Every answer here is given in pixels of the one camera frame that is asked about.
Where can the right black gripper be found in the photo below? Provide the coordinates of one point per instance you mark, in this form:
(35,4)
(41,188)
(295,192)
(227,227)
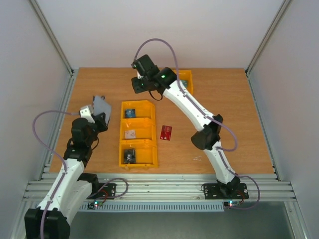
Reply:
(139,85)

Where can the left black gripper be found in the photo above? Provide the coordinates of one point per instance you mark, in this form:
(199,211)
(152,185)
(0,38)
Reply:
(101,120)

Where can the blue card holder wallet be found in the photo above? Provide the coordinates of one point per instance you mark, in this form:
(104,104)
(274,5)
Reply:
(101,106)

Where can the red credit card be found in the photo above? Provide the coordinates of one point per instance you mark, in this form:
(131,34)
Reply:
(166,132)

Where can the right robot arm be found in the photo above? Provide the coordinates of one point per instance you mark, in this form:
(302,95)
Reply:
(208,126)

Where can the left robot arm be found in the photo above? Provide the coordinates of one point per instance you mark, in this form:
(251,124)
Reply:
(52,218)

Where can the teal card in single bin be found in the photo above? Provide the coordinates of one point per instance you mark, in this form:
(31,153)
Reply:
(185,83)

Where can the white card in bin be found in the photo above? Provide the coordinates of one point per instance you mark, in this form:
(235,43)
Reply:
(130,134)

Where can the blue card in bin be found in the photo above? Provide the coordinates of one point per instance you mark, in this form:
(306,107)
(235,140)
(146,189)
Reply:
(130,113)

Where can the black card in bin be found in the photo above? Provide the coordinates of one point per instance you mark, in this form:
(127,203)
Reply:
(129,156)

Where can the yellow single bin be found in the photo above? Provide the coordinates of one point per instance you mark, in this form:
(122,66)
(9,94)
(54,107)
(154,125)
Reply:
(186,75)

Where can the yellow bin middle of row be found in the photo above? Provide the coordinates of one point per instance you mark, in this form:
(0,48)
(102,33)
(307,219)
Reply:
(145,128)

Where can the yellow bin of row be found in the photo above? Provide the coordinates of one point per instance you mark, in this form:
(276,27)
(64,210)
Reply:
(143,109)
(146,153)
(145,128)

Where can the yellow bin top of row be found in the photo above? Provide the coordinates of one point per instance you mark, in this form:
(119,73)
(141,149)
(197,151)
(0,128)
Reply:
(143,109)

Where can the yellow bin bottom of row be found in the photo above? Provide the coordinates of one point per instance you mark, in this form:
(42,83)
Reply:
(146,153)

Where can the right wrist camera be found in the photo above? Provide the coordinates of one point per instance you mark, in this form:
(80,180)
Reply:
(138,74)

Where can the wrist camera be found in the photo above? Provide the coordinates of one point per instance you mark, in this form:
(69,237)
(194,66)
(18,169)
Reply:
(86,112)
(138,74)

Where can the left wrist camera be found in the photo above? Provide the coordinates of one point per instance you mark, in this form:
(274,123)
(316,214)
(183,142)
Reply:
(86,112)

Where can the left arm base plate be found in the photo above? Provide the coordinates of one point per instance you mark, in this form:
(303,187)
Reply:
(107,192)

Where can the grey slotted cable duct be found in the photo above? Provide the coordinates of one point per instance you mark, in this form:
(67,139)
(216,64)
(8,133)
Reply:
(133,207)

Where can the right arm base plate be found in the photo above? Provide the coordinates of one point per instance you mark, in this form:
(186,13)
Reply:
(217,191)

